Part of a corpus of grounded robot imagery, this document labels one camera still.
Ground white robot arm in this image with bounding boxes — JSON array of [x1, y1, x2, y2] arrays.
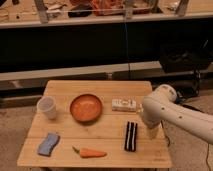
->
[[141, 84, 213, 145]]

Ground orange round bowl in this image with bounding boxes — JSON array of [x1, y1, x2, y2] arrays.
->
[[70, 94, 102, 123]]

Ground wooden folding table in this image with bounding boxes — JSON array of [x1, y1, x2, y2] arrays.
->
[[17, 80, 172, 169]]

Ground white plastic cup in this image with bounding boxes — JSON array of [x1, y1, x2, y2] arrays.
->
[[37, 96, 57, 119]]

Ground orange plastic carrot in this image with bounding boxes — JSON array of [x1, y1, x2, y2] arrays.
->
[[73, 147, 107, 158]]

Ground black box on floor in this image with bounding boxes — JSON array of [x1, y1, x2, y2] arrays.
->
[[159, 43, 213, 73]]

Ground blue wavy sponge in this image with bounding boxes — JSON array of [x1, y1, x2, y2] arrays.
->
[[37, 133, 60, 157]]

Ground thin vertical black cable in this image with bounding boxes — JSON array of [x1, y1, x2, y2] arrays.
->
[[124, 18, 132, 80]]

